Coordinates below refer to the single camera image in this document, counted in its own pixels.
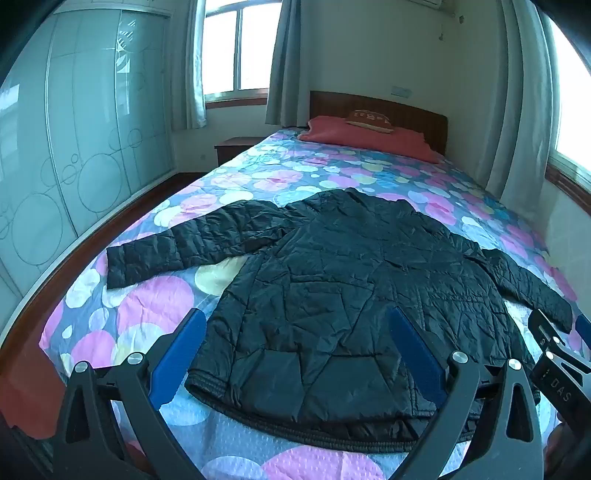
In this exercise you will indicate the short grey curtain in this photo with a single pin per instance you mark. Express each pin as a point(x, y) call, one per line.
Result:
point(189, 69)

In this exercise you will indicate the circle-patterned bedspread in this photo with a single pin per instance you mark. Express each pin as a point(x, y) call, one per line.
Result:
point(152, 295)

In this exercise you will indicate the wooden headboard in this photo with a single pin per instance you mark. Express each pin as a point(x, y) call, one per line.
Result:
point(415, 115)

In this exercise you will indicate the small brown cushion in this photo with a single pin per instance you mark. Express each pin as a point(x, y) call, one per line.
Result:
point(369, 119)

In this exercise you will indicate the large side window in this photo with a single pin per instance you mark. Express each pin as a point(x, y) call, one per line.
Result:
point(577, 115)

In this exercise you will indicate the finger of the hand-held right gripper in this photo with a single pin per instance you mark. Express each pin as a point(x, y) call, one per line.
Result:
point(547, 332)
point(584, 327)

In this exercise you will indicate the long grey curtain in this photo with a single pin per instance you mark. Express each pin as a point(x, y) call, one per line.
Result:
point(521, 92)

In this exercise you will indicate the wooden nightstand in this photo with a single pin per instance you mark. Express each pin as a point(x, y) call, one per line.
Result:
point(235, 147)

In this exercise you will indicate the window beside headboard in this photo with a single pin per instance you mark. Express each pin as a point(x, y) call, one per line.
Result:
point(221, 46)

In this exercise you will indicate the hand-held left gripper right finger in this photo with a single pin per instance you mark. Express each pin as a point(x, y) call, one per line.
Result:
point(413, 350)

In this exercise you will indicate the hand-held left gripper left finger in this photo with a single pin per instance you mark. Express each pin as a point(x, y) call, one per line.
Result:
point(180, 350)

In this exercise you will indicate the frosted glass wardrobe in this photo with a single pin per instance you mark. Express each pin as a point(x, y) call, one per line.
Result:
point(83, 115)

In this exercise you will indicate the red pillow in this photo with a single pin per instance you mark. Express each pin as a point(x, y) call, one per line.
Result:
point(369, 143)

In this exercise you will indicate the white wall plate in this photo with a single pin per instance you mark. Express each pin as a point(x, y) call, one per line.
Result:
point(400, 91)

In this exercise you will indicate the black quilted jacket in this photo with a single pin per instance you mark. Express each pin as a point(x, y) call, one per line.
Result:
point(346, 286)

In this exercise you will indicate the grey curtain beside headboard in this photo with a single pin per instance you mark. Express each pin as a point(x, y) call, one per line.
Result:
point(284, 69)

